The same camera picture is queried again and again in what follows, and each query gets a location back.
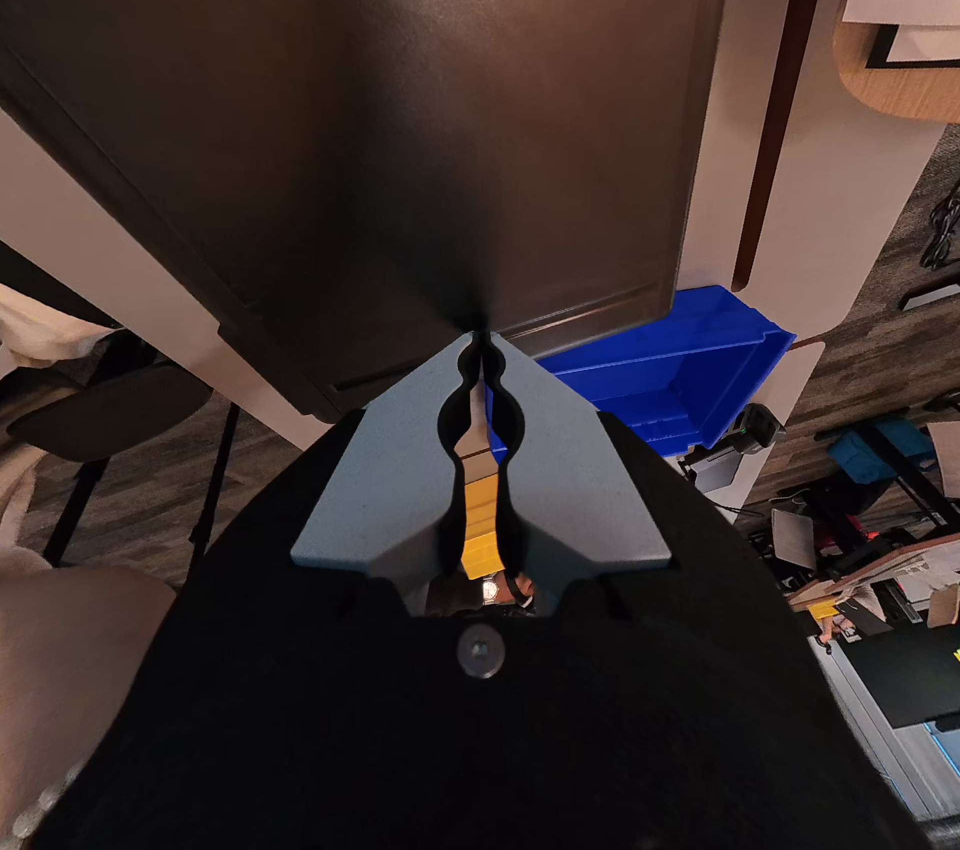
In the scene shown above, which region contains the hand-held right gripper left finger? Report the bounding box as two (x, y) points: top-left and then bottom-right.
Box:
(291, 330), (479, 616)

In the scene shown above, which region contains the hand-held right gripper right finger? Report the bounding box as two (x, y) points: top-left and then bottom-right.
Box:
(483, 331), (672, 616)

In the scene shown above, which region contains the blue plastic bin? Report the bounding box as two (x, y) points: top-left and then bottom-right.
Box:
(483, 285), (798, 455)

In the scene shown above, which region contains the black drawer cabinet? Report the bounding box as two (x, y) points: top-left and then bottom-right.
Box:
(0, 0), (745, 422)

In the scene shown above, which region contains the person's right forearm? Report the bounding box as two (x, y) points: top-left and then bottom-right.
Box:
(0, 565), (180, 850)

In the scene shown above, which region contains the yellow plastic bin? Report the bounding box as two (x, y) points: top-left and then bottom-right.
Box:
(461, 475), (501, 581)

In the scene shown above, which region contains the grey box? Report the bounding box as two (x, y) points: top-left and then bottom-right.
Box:
(686, 449), (753, 493)

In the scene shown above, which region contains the grey tablet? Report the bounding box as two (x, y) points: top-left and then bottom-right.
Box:
(771, 509), (819, 570)

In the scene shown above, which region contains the black chair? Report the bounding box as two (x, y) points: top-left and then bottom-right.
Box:
(6, 329), (243, 570)

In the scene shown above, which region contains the blue bag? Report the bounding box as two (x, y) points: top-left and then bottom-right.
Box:
(827, 417), (936, 485)

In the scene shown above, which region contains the cardboard box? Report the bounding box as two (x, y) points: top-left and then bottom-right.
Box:
(783, 537), (960, 613)

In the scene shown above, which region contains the white cloth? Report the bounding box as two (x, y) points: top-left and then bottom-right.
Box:
(0, 284), (121, 575)

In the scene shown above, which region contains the wooden board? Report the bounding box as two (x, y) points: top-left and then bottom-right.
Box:
(832, 18), (960, 124)

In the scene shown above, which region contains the small black camera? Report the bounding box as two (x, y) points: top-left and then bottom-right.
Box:
(721, 402), (787, 455)

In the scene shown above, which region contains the black cable bundle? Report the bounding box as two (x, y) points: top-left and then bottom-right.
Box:
(918, 179), (960, 270)

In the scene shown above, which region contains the white bead bracelet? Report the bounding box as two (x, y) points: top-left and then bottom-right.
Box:
(11, 764), (87, 840)

